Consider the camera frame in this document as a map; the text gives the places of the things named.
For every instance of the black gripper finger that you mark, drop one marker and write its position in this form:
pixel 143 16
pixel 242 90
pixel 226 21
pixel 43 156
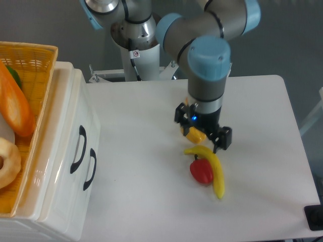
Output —
pixel 183 117
pixel 221 138

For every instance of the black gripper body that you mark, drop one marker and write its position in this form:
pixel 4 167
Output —
pixel 207 123

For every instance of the white drawer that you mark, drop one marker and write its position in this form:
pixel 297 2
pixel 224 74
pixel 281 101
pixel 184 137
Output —
pixel 65 203

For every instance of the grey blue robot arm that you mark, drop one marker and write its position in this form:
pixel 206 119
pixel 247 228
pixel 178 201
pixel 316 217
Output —
pixel 199 46

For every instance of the white drawer cabinet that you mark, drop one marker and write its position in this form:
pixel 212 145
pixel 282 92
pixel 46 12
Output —
pixel 24 226

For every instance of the yellow bell pepper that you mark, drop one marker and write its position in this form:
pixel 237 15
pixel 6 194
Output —
pixel 195 136

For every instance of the red bell pepper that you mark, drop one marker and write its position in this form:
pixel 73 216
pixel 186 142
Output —
pixel 201 170

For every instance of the yellow banana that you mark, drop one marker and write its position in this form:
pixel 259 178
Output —
pixel 218 176

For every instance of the black device at edge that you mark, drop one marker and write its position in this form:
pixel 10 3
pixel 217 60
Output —
pixel 313 215

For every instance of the yellow woven basket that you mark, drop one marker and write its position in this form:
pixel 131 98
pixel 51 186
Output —
pixel 35 64

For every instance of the orange baguette bread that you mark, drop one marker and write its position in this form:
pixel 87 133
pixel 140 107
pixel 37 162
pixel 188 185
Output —
pixel 15 108

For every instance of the green vegetable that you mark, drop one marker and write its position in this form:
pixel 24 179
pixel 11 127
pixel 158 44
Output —
pixel 15 75

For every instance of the white item in basket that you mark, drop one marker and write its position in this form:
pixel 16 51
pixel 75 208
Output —
pixel 6 131

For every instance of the beige bagel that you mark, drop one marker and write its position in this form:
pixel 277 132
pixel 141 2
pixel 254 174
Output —
pixel 11 162

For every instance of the black lower drawer handle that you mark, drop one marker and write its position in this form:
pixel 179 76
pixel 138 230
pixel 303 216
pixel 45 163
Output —
pixel 91 170

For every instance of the black drawer handle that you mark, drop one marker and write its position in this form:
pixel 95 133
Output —
pixel 91 170
pixel 80 150

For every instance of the black top drawer handle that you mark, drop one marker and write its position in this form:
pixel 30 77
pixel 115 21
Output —
pixel 80 150

